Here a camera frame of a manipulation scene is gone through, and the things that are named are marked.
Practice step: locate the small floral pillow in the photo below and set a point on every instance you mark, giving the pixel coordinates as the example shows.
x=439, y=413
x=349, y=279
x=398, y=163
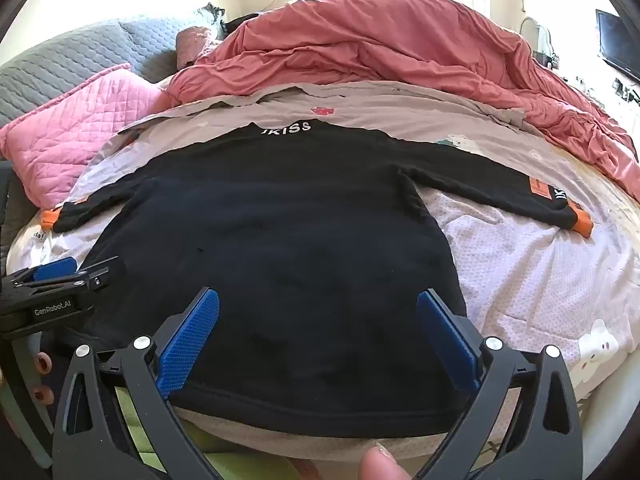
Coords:
x=192, y=42

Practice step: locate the person's yellow-green clothing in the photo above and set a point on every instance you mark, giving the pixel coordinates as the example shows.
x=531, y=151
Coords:
x=250, y=467

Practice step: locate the salmon pink duvet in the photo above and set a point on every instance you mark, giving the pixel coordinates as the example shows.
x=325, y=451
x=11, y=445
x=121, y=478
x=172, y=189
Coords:
x=375, y=45

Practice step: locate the pink quilted blanket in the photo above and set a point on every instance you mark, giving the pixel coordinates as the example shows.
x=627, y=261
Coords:
x=75, y=130

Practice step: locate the black flat screen monitor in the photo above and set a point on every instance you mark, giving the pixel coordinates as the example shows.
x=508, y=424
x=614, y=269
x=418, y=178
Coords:
x=617, y=40

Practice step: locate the dark green cloth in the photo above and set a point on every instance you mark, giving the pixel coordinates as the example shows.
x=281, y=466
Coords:
x=235, y=22

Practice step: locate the printed mauve bed sheet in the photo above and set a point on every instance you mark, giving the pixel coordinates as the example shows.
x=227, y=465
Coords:
x=500, y=270

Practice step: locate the cluttered white desk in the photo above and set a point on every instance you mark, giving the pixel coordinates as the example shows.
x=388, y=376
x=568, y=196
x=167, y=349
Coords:
x=625, y=91

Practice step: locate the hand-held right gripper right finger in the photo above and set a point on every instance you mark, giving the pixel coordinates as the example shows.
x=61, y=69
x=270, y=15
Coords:
x=447, y=340

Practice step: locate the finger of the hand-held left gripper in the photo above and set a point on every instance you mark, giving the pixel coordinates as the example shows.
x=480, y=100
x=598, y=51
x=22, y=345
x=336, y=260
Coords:
x=52, y=269
x=102, y=274

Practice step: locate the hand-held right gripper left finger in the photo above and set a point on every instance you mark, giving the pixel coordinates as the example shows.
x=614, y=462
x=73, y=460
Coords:
x=192, y=340

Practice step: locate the person's right hand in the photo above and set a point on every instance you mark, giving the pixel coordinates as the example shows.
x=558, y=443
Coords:
x=380, y=465

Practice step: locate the black t-shirt with orange print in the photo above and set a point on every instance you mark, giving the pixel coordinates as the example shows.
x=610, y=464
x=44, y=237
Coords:
x=280, y=240

